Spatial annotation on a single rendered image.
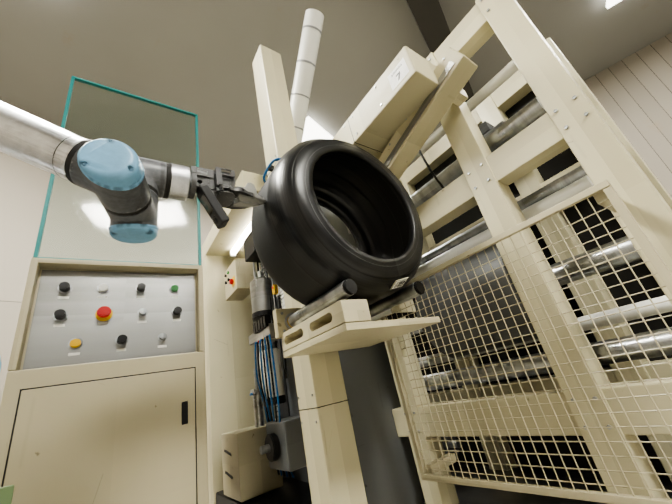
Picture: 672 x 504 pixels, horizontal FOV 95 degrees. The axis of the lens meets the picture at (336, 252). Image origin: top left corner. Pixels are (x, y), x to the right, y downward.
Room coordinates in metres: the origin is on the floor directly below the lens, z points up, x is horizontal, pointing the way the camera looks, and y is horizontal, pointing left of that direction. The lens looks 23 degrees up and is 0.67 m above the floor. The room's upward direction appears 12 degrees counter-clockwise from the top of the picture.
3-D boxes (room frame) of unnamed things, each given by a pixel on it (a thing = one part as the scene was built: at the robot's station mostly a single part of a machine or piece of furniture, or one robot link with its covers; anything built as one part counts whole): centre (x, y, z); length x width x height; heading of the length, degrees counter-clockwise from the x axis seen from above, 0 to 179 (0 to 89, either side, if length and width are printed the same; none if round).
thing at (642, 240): (1.04, -0.42, 0.65); 0.90 x 0.02 x 0.70; 39
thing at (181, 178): (0.63, 0.36, 1.22); 0.10 x 0.05 x 0.09; 39
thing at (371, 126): (1.10, -0.33, 1.71); 0.61 x 0.25 x 0.15; 39
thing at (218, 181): (0.68, 0.30, 1.23); 0.12 x 0.08 x 0.09; 129
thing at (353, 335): (1.01, -0.02, 0.80); 0.37 x 0.36 x 0.02; 129
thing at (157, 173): (0.58, 0.43, 1.22); 0.12 x 0.09 x 0.10; 129
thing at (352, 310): (0.93, 0.09, 0.83); 0.36 x 0.09 x 0.06; 39
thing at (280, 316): (1.15, 0.09, 0.90); 0.40 x 0.03 x 0.10; 129
